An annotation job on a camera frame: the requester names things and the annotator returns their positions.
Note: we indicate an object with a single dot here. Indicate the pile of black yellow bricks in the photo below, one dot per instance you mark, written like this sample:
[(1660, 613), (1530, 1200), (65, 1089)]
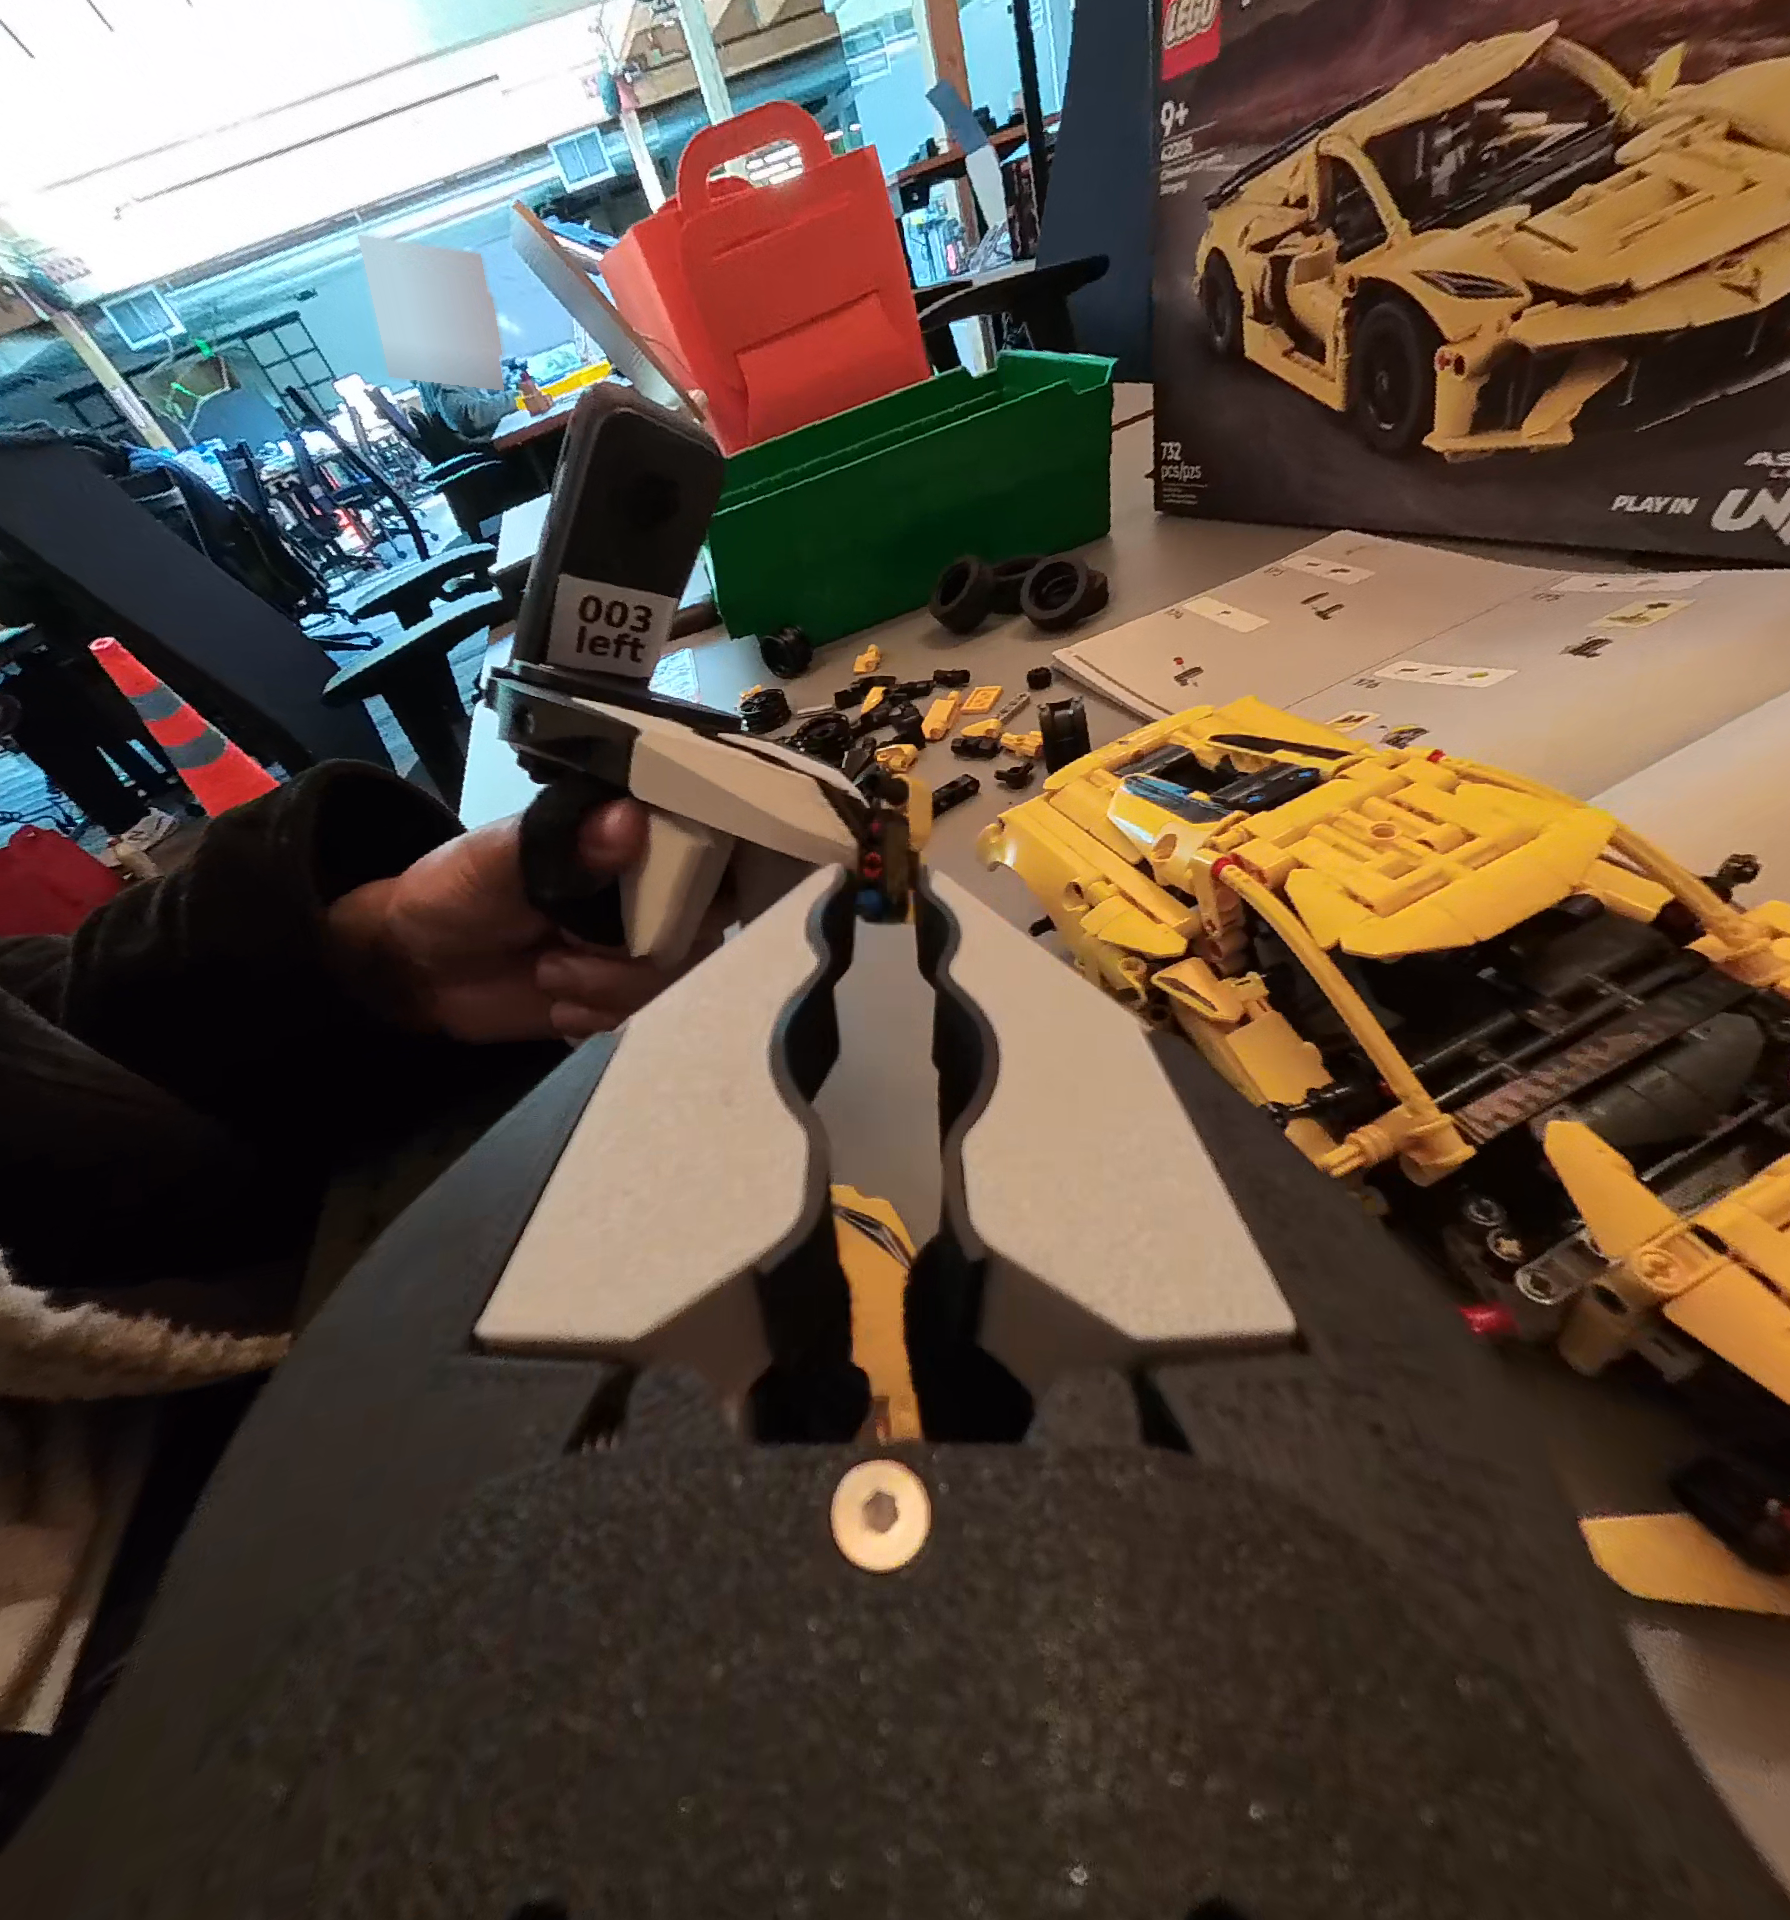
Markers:
[(900, 716)]

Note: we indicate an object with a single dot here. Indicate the orange traffic cone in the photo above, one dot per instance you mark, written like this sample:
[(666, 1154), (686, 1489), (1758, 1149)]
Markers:
[(177, 733)]

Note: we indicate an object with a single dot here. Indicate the toy car set box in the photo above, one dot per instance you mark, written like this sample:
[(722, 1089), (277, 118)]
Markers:
[(1511, 226)]

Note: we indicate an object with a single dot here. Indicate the dark fleece-lined jacket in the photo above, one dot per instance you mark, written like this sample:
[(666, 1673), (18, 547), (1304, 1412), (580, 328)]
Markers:
[(23, 1320)]

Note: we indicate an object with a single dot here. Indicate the person's left hand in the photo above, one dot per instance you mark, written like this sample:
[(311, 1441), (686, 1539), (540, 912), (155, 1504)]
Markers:
[(445, 946)]

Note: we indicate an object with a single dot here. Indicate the grey desk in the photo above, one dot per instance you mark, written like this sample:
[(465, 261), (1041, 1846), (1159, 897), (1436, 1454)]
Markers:
[(1737, 1772)]

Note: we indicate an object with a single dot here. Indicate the white board document stand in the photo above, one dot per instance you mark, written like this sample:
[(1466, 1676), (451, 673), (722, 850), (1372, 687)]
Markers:
[(592, 315)]

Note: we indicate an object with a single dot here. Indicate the red bag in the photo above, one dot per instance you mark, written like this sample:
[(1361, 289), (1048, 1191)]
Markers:
[(23, 884)]

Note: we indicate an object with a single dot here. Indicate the open instruction booklet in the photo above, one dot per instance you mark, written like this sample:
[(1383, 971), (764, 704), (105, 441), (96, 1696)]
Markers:
[(1511, 629)]

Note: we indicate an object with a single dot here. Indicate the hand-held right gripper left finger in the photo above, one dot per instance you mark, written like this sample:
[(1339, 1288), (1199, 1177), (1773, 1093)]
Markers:
[(659, 1185)]

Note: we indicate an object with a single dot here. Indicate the yellow curved panel piece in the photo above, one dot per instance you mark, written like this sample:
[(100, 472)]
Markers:
[(882, 1288)]

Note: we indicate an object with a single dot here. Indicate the green plastic bin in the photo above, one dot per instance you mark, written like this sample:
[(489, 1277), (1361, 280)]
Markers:
[(900, 524)]

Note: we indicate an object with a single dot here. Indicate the black slanted board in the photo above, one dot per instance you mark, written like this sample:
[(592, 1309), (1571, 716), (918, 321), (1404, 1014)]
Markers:
[(116, 573)]

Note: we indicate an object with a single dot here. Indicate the orange paper bag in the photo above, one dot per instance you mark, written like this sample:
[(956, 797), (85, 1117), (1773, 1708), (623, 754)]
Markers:
[(791, 287)]

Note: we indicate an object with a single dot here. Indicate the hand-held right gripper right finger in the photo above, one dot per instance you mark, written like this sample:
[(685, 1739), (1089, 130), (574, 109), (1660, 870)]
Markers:
[(1125, 1185)]

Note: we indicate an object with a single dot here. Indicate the yellow toy brick car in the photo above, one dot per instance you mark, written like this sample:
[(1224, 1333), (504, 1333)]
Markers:
[(1436, 839)]

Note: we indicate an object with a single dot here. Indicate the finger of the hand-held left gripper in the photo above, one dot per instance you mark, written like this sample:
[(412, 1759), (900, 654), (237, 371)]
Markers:
[(700, 773)]

